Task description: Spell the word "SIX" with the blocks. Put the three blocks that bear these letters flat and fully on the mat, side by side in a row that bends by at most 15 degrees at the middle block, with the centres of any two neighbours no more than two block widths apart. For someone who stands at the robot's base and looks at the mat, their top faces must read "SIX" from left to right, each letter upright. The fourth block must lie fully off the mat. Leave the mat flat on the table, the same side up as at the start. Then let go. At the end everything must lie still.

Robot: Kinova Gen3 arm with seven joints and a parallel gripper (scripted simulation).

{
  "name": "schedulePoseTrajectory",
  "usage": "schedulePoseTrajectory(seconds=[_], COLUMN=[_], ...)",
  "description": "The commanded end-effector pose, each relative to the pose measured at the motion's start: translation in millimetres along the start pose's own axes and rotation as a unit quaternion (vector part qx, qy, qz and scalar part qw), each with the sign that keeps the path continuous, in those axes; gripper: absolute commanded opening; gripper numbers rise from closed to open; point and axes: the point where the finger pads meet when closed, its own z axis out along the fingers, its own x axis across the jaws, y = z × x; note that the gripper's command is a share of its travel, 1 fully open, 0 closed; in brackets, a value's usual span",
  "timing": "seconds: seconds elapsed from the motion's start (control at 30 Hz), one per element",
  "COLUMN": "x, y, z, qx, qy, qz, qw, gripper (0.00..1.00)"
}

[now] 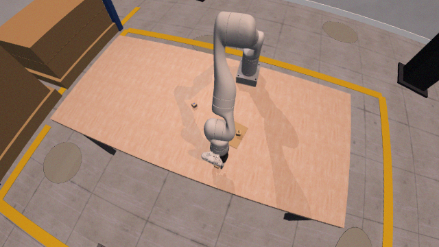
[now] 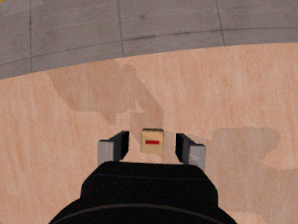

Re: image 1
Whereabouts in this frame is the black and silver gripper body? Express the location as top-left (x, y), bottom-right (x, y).
top-left (201, 144), bottom-right (229, 167)

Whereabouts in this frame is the tan flat mat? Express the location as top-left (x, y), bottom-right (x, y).
top-left (228, 121), bottom-right (248, 149)

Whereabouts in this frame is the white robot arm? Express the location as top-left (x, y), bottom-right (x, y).
top-left (204, 12), bottom-right (264, 151)

